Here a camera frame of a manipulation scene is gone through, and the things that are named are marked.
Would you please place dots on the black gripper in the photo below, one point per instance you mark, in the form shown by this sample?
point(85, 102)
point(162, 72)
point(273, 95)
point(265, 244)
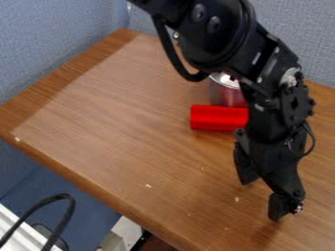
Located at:
point(274, 163)

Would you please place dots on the red plastic block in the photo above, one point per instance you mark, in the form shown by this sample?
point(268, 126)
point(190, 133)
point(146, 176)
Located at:
point(218, 117)

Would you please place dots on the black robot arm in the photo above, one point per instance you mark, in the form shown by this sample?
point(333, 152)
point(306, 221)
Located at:
point(213, 36)

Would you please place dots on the metal pot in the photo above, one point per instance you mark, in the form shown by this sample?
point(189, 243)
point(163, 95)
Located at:
point(225, 91)

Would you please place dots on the white table frame part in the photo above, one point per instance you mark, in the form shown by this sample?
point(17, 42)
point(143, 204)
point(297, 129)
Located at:
point(122, 237)

